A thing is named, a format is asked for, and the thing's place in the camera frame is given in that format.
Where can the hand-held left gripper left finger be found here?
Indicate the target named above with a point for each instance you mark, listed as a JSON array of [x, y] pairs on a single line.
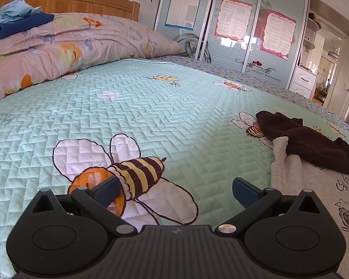
[[109, 191]]

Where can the light blue folded cloth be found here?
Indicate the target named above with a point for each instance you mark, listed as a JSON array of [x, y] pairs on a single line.
[[11, 13]]

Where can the blue bordered wall chart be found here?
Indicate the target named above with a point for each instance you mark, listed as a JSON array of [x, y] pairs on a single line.
[[182, 8]]

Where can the orange bordered wall chart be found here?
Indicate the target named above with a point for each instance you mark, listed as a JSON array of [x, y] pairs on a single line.
[[232, 19]]

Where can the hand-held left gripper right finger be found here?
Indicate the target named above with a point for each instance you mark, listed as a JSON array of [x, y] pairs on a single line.
[[243, 191]]

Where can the floral pink duvet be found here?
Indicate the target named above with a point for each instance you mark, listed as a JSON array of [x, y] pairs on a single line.
[[75, 49]]

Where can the wooden chair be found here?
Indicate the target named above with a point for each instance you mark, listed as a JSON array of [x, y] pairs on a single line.
[[320, 96]]

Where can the white drawer cabinet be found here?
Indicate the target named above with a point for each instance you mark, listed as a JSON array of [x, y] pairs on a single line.
[[304, 81]]

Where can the maroon pants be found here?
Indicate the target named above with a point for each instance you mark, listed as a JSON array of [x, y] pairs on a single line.
[[302, 142]]

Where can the light grey sweatshirt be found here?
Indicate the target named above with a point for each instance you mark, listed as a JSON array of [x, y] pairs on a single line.
[[302, 180]]

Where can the pink bordered wall chart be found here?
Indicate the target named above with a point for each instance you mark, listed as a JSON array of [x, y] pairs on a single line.
[[278, 35]]

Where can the white room door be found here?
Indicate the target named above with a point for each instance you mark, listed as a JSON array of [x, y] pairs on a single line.
[[343, 78]]

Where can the open white shelf unit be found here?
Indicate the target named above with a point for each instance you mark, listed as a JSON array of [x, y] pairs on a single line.
[[311, 40]]

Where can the grey hula hoops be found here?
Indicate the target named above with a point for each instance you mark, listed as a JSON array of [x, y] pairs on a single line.
[[192, 48]]

